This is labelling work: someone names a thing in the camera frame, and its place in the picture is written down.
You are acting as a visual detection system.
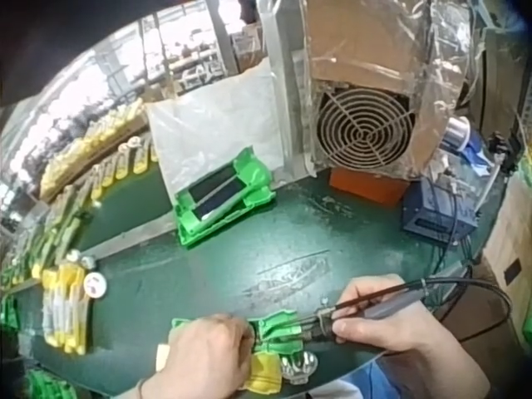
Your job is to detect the orange box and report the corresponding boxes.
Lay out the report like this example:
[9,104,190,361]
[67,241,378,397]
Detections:
[329,167,409,205]

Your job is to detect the solder wire spool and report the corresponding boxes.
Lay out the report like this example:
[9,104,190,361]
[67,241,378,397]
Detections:
[441,117,485,161]

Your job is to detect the yellow plastic lamp cover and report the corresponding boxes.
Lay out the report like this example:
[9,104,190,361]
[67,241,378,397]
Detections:
[243,352,284,395]

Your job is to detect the stack of yellow lamp parts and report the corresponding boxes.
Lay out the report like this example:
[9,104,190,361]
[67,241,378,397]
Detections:
[40,262,89,356]

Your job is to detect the brown cardboard carton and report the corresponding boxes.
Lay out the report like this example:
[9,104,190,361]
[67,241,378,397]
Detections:
[480,164,532,333]

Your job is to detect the translucent white plastic bag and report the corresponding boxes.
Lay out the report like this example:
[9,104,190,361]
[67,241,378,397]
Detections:
[144,57,294,205]

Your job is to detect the row of yellow-green lamp housings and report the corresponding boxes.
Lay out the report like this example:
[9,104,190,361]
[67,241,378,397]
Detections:
[81,138,162,203]

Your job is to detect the grey metal table divider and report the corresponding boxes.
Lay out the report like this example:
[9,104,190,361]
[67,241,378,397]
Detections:
[76,215,180,261]

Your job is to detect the clear plastic reflector lens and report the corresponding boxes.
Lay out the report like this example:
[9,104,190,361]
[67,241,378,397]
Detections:
[281,350,315,386]

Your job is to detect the pile of green plastic parts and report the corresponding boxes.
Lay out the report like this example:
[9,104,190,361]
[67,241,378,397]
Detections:
[23,367,81,399]

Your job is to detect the crate of yellow parts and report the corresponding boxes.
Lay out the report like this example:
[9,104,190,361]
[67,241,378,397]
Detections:
[38,101,147,203]

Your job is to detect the green jig with solar panels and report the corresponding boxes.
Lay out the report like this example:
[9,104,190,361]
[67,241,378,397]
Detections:
[173,146,278,250]

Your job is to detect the background workshop shelves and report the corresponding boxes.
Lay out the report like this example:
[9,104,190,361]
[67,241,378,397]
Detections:
[89,0,269,105]

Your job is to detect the black soldering iron cable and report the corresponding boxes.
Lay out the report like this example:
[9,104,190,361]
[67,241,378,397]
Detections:
[386,268,513,358]

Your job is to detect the green plastic lamp housing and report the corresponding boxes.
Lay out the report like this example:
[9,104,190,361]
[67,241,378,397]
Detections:
[171,311,311,355]

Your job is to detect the white round cap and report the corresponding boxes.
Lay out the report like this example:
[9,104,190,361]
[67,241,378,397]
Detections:
[82,272,108,299]

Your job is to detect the blue soldering station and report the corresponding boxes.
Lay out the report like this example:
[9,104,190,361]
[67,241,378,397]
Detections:
[400,176,484,247]

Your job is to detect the black grey soldering iron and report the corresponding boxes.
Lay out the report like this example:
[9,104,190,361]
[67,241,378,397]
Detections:
[297,278,431,338]

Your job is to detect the heap of green-yellow lamp housings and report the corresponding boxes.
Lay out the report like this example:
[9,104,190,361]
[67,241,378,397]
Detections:
[0,182,95,290]

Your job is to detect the fume extractor fan box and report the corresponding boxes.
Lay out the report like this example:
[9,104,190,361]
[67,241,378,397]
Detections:
[260,0,475,184]

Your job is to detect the cream plastic piece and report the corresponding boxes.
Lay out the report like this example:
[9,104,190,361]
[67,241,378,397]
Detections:
[156,343,172,374]

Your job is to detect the person's left hand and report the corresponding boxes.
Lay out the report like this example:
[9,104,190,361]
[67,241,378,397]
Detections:
[142,313,257,399]

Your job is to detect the person's right hand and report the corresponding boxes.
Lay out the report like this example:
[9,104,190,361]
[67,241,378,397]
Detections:
[331,273,454,355]

